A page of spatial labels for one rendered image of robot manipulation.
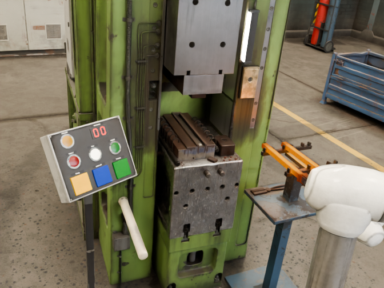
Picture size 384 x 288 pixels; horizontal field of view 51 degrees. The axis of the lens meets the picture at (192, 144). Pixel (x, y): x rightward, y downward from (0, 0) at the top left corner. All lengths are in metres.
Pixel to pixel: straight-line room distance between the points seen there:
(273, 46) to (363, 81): 3.48
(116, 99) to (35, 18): 5.12
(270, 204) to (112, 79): 1.02
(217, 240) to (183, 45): 1.15
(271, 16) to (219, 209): 1.04
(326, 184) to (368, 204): 0.11
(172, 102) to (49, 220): 1.34
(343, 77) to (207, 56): 4.02
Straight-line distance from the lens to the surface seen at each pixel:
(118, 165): 1.78
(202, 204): 2.18
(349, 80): 5.71
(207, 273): 2.56
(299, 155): 2.12
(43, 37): 7.09
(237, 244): 2.81
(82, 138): 1.73
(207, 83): 1.93
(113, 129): 1.80
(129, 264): 2.57
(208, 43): 1.87
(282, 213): 2.14
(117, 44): 1.90
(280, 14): 2.18
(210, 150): 2.09
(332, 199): 1.11
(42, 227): 3.14
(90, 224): 2.02
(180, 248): 2.33
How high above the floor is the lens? 1.93
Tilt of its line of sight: 27 degrees down
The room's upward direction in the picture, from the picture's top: 5 degrees clockwise
